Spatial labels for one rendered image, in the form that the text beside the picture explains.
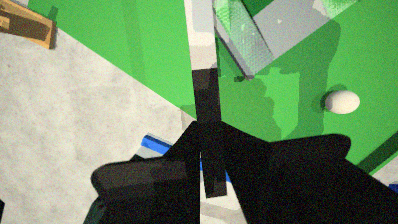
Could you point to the green putting mat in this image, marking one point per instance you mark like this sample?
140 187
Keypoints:
357 50

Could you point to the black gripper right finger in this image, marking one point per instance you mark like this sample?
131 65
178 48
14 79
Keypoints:
251 164

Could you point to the red putter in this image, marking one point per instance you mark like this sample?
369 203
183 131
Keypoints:
202 49

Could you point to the white golf ball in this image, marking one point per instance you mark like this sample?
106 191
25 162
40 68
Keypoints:
342 101

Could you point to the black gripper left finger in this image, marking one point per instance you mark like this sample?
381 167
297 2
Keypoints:
177 170

